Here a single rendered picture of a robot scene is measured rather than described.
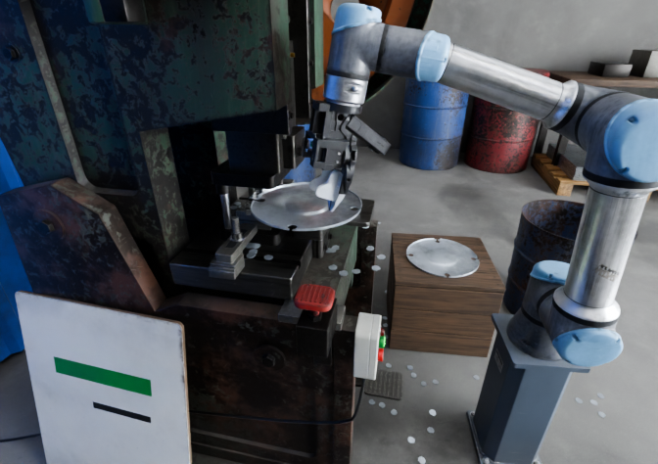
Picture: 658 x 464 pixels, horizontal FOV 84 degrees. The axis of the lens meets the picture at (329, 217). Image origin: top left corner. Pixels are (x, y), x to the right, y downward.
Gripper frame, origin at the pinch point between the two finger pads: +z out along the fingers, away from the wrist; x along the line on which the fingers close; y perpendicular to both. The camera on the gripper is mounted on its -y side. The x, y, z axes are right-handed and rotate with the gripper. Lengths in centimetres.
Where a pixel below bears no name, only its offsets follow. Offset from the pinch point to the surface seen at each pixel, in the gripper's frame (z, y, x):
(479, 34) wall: -69, -237, -257
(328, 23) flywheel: -36, -12, -54
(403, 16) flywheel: -41, -28, -39
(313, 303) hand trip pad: 12.8, 7.4, 14.5
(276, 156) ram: -4.4, 8.6, -17.7
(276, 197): 10.2, 4.5, -28.7
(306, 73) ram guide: -22.4, 0.5, -28.5
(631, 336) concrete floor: 62, -154, -4
